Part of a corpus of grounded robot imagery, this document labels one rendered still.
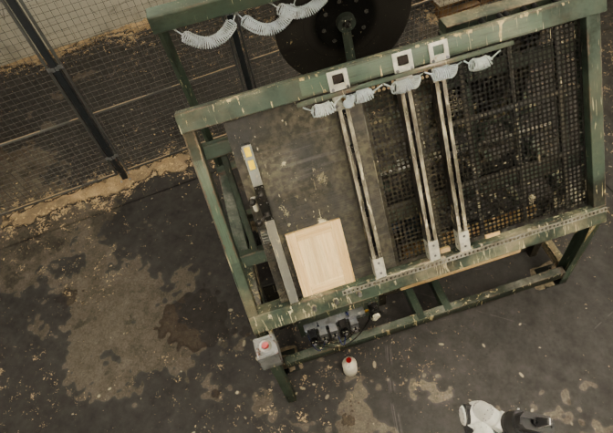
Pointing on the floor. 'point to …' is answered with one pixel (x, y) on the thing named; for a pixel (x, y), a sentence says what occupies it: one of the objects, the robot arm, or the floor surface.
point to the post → (284, 383)
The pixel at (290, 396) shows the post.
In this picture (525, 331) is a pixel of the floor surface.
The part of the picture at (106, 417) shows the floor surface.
